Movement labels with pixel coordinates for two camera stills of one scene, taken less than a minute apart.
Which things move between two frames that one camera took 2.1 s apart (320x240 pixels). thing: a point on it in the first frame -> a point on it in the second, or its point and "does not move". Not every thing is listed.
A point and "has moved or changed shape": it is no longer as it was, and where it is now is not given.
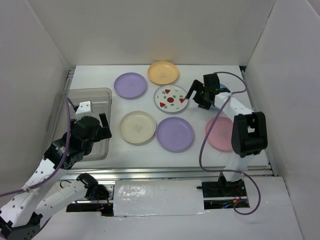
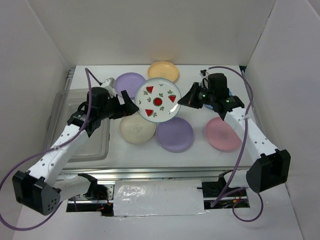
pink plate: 221,136 does not move
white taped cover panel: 160,197 does not move
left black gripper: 104,132 -> 128,108
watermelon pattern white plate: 170,98 has moved or changed shape
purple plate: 175,133 does not move
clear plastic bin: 101,100 does not move
